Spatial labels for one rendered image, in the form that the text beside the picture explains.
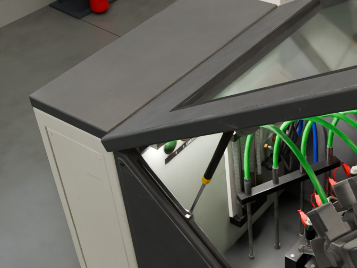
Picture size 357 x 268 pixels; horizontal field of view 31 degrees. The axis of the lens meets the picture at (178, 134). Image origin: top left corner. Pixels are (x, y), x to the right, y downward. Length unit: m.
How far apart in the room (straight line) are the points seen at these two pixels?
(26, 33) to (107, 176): 3.83
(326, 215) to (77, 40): 3.91
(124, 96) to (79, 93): 0.12
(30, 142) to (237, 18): 2.46
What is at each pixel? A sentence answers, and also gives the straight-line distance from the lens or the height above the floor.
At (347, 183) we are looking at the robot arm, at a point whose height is 1.31.
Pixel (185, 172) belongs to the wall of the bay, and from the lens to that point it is 1.68.
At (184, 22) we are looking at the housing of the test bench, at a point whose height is 1.50.
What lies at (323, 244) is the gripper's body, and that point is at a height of 1.27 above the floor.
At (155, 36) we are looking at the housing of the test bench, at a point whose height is 1.50.
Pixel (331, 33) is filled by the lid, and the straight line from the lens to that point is 1.37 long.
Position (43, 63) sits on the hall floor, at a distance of 4.86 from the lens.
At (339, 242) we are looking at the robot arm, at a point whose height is 1.41.
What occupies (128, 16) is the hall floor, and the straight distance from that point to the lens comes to 5.28.
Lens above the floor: 2.36
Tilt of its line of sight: 37 degrees down
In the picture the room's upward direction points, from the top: 8 degrees counter-clockwise
